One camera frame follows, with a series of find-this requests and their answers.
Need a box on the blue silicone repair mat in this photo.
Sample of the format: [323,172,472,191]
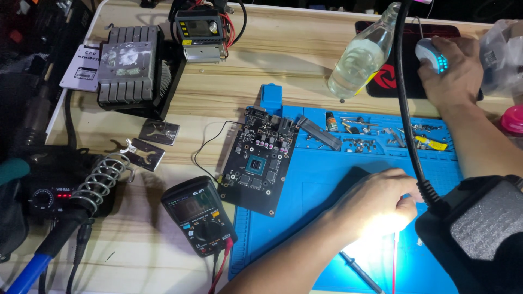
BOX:
[228,83,464,294]

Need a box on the pink capped container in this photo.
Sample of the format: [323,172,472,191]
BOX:
[500,104,523,149]

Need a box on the dark hot air gun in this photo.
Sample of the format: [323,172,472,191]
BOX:
[10,84,56,152]

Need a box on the yellow glue tube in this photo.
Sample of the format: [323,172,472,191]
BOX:
[414,135,448,152]

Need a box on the person's right hand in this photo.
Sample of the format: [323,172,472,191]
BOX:
[417,35,485,118]

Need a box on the black test probe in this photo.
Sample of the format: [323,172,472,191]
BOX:
[339,251,386,294]

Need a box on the blue handled soldering iron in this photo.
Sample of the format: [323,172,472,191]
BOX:
[6,208,92,294]

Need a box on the bench power supply module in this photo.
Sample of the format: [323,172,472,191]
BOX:
[169,0,248,64]

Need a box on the white computer mouse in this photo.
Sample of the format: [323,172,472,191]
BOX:
[415,38,449,75]

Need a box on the grey heatsink with fan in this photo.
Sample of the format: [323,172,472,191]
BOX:
[96,25,186,121]

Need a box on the thin red wire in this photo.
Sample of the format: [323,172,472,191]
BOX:
[392,232,399,294]

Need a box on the grey metal slot bracket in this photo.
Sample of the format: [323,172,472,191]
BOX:
[297,115,343,152]

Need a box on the person's left hand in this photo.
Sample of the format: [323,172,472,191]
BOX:
[326,167,425,247]

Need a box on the black digital multimeter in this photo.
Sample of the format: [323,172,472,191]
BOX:
[160,176,238,258]

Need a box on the pile of screws and bits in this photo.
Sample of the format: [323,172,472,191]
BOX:
[304,116,446,154]

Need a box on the black graphics card board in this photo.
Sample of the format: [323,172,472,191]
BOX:
[217,106,300,217]

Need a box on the clear glass bottle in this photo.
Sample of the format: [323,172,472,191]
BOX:
[327,2,402,100]

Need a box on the black soldering station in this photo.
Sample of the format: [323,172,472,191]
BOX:
[16,145,117,223]

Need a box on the black gooseneck lamp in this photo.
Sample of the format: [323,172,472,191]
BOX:
[393,0,523,294]

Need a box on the clear plastic bag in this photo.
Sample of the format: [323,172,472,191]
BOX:
[479,18,523,99]

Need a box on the black red mouse pad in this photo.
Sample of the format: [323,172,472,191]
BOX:
[355,20,484,101]

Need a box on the metal coil iron holder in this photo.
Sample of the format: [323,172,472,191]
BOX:
[70,139,136,213]

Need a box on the white paper card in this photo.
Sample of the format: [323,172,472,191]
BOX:
[59,43,102,93]

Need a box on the thin black wire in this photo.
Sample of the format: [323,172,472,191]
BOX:
[193,120,247,182]

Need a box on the black multimeter lead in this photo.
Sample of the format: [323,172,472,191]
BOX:
[210,250,220,294]

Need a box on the red multimeter lead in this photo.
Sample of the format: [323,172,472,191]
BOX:
[208,238,234,294]

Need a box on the metal backplate bracket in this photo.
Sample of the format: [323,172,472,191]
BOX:
[138,118,181,146]
[119,138,166,172]

